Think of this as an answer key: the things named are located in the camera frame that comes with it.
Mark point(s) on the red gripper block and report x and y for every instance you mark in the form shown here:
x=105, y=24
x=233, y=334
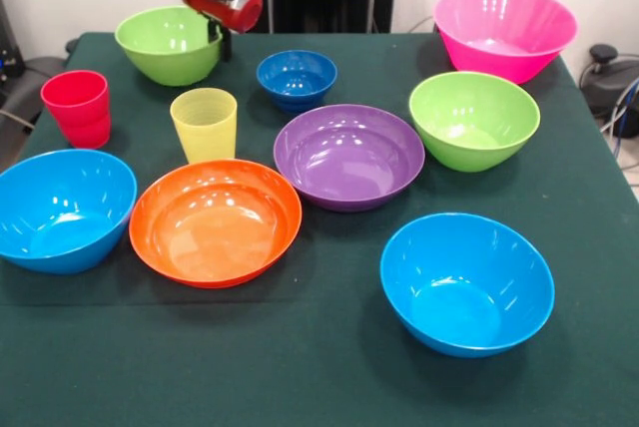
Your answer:
x=234, y=13

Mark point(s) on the green plastic bowl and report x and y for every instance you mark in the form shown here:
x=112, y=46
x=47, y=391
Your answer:
x=474, y=120
x=167, y=50

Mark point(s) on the small dark blue bowl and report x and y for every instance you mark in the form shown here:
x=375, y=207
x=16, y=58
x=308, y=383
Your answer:
x=297, y=80

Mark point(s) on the red plastic cup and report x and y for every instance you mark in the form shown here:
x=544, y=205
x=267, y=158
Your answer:
x=77, y=110

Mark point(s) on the purple plastic bowl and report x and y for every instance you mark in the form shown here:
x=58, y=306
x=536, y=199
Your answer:
x=349, y=157

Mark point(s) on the large magenta plastic bowl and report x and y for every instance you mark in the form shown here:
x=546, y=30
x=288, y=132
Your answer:
x=504, y=28

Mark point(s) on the light blue plastic bowl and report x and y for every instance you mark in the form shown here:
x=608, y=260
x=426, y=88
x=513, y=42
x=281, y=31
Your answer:
x=65, y=210
x=466, y=287

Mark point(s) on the yellow plastic cup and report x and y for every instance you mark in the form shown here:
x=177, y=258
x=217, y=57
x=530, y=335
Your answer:
x=203, y=123

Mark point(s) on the orange plastic bowl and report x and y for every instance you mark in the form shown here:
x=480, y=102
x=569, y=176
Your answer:
x=214, y=227

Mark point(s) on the black equipment case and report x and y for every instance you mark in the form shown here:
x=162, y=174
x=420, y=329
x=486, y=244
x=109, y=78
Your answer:
x=10, y=48

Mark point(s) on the dark green tablecloth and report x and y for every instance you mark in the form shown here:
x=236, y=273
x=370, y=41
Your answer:
x=249, y=362

